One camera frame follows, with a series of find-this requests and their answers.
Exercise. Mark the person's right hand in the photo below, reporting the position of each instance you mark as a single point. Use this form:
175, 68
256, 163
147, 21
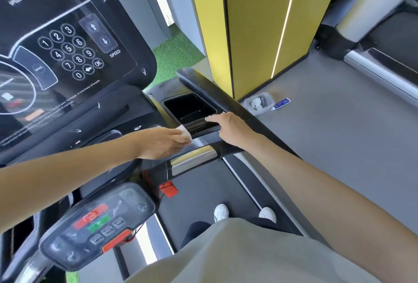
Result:
236, 131

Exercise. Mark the person's left hand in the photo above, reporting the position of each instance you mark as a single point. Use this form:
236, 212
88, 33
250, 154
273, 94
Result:
160, 142

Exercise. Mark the person's right fingers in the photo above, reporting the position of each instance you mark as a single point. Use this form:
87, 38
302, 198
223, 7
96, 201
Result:
217, 118

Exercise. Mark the person's left fingers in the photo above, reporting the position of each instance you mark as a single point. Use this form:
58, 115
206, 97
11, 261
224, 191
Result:
180, 139

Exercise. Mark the white cleaning wipe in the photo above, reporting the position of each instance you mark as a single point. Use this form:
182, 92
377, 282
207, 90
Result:
184, 131

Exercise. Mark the person's left forearm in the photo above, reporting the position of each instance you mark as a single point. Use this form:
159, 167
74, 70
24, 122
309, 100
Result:
65, 178

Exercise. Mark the person's right forearm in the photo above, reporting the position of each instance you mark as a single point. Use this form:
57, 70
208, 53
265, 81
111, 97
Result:
326, 194

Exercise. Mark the black treadmill handrail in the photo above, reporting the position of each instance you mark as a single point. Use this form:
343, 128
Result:
222, 95

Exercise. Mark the black cup holder tray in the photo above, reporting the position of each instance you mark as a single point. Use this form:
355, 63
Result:
187, 108

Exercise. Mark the clear plastic container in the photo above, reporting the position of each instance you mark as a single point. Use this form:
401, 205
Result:
259, 103

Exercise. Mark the red safety clip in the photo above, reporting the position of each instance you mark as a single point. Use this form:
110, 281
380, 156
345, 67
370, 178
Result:
168, 189

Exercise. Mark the black treadmill belt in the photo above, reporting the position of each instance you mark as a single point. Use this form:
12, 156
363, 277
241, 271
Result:
196, 201

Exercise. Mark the blue and white tube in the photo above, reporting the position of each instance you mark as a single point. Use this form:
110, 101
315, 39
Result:
281, 103

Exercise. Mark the green artificial turf mat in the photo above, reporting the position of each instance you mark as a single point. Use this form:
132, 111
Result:
174, 57

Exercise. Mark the white left shoe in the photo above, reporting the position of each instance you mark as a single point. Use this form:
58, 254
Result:
221, 212

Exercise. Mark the white shoe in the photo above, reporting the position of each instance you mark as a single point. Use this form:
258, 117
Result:
221, 212
268, 215

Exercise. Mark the dark trousers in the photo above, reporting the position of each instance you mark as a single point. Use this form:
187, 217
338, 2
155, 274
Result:
196, 232

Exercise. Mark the yellow pillar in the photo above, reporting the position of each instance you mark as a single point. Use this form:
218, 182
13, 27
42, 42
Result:
254, 25

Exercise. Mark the white right shoe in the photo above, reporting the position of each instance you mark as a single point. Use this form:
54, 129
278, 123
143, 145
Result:
268, 215

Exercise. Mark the treadmill control pod with buttons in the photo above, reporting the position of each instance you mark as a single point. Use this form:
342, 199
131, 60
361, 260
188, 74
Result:
98, 224

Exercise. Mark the beige shirt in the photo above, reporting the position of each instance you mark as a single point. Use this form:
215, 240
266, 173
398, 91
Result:
248, 256

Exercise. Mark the black treadmill console screen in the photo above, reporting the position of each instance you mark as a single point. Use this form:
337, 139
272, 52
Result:
65, 48

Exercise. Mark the grey neighbouring treadmill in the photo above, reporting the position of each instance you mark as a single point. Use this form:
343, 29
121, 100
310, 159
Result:
378, 31

